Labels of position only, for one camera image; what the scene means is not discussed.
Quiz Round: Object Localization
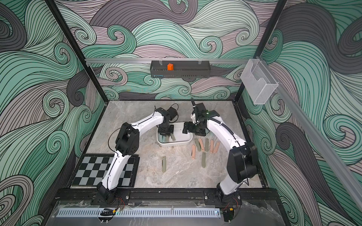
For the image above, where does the olive fruit knife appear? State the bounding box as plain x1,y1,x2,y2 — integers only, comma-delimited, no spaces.
204,138,209,152

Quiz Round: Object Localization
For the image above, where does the white storage box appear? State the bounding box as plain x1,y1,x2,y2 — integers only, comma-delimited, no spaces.
156,122,193,147

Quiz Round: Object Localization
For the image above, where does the pink fruit knife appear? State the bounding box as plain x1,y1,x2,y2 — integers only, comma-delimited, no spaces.
199,138,205,152

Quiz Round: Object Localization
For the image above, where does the olive knife box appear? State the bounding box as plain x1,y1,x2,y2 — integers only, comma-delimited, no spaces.
162,156,166,173

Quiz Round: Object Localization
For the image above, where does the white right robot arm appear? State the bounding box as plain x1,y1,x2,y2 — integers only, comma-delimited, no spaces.
183,100,258,203

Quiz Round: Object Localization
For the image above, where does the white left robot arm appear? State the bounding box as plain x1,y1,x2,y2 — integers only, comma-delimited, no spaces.
97,107,178,204

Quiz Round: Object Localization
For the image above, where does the orange block on shelf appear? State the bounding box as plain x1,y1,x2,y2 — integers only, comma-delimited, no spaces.
167,63,174,71

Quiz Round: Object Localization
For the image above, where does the black white checkerboard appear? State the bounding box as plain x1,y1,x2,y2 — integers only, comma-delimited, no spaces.
70,153,140,188

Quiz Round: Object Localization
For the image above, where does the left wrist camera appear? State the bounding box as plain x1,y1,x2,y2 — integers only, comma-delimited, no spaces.
166,107,178,121

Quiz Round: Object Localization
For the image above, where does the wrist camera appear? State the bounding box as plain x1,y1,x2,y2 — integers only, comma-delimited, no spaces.
192,103,207,118
166,107,178,121

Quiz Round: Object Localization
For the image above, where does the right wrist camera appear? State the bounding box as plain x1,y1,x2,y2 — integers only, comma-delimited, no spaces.
192,103,207,118

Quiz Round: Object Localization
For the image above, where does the black wall shelf tray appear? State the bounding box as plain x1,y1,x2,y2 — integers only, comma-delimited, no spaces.
150,61,211,80

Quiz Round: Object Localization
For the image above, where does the clear acrylic wall holder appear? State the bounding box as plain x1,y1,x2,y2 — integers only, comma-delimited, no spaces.
240,58,279,105

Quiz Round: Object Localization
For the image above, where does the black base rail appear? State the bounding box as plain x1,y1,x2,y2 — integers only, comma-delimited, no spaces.
55,188,281,207

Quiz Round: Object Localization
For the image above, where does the white slotted cable duct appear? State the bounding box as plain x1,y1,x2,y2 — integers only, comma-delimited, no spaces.
56,207,221,218

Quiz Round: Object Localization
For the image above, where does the aluminium wall rail back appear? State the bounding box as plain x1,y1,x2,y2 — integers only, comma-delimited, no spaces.
85,57,249,65

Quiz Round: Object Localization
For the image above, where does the aluminium wall rail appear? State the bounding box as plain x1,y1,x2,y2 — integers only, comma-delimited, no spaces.
85,57,249,65
256,56,362,210

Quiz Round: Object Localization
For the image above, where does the black corner frame post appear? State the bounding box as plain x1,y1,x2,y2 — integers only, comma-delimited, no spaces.
45,0,109,105

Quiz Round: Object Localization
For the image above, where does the black right corner post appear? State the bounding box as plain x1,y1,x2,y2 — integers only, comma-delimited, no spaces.
233,0,288,102

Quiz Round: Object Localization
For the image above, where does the aluminium wall rail right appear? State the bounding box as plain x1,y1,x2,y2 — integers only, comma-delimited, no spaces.
256,56,362,210

